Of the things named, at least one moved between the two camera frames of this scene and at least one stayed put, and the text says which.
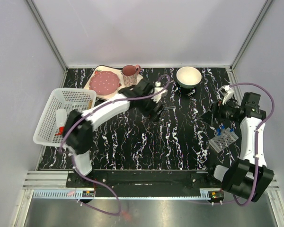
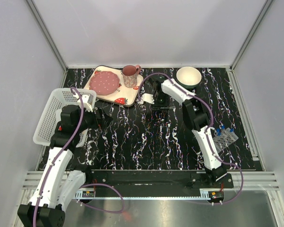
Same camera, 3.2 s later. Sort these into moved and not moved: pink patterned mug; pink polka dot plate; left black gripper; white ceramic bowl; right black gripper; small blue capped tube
Moved: left black gripper; right black gripper
Not moved: pink patterned mug; white ceramic bowl; small blue capped tube; pink polka dot plate
